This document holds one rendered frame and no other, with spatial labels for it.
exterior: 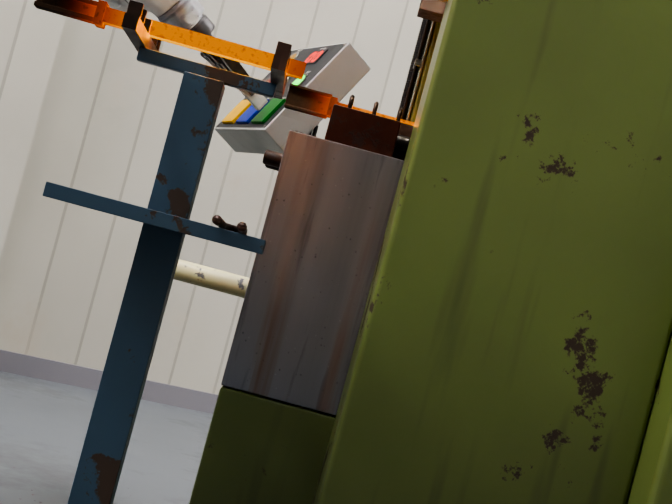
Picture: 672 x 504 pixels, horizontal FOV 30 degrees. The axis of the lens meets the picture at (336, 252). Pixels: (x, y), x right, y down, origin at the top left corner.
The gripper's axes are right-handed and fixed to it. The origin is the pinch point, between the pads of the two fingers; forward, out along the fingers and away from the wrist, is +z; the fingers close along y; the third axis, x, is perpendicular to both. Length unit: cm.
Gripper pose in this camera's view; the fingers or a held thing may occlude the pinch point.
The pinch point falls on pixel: (252, 94)
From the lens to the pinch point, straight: 278.5
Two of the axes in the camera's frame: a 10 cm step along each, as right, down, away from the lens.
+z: 6.3, 6.9, 3.5
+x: 6.6, -7.1, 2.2
